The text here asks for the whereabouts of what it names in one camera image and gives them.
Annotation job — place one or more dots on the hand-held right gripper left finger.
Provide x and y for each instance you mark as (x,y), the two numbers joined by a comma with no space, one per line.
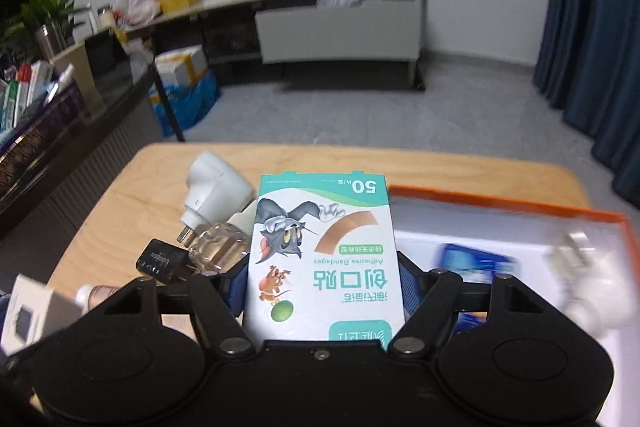
(233,291)

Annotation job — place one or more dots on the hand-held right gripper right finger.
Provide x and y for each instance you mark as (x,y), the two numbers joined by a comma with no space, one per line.
(411,283)

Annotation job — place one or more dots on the black charger plug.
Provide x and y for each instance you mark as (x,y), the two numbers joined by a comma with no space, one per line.
(161,261)

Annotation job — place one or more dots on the white cartoon bandage box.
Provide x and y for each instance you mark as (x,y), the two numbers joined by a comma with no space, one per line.
(325,257)

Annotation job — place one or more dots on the brown tube with white cap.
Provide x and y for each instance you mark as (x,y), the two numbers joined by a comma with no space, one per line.
(100,297)

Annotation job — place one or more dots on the orange-rimmed white box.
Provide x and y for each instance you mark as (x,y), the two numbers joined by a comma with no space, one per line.
(575,227)

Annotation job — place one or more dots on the blue packet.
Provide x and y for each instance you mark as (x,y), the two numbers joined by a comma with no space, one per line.
(477,264)

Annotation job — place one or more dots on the white plug-in repellent heater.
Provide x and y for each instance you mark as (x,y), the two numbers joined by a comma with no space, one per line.
(216,187)

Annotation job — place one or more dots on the white and silver gadget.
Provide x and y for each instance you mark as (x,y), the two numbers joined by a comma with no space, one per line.
(580,277)

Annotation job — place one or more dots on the blue and white boxes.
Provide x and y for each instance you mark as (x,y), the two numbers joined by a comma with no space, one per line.
(187,107)

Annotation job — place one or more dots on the small white box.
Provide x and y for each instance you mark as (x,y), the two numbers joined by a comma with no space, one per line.
(35,314)

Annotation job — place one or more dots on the dark glass coffee table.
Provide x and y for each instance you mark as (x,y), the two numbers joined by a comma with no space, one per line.
(107,117)

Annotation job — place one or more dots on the white and yellow carton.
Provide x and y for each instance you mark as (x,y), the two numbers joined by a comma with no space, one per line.
(181,67)

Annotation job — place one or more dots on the purple patterned basket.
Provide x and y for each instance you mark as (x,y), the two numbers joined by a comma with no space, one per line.
(35,142)

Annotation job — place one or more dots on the long television cabinet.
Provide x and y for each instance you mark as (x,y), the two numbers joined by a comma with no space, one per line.
(330,29)

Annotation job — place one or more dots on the pile of boxes and tubes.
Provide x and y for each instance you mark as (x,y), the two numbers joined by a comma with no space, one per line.
(27,94)

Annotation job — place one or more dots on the yellow box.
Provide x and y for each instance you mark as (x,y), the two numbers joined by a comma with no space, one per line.
(179,1)

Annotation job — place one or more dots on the white plastic bag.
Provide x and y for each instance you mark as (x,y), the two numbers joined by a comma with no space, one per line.
(136,2)

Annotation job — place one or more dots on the blue curtain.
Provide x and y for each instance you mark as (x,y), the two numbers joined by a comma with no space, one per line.
(595,32)

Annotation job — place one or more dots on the leafy plant in metal pot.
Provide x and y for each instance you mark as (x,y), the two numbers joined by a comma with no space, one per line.
(45,19)

